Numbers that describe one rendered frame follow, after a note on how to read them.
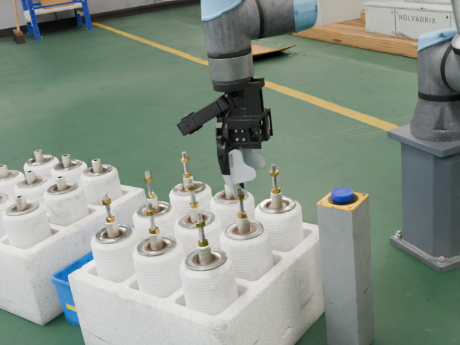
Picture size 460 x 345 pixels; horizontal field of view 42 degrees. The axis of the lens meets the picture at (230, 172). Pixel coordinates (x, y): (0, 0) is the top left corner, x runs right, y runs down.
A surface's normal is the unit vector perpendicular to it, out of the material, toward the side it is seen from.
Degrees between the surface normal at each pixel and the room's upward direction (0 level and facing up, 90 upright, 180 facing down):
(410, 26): 90
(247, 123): 90
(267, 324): 90
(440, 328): 0
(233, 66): 90
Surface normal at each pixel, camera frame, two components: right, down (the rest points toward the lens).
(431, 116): -0.66, 0.06
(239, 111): -0.36, 0.39
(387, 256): -0.12, -0.92
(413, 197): -0.90, 0.25
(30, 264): 0.81, 0.12
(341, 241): -0.59, 0.36
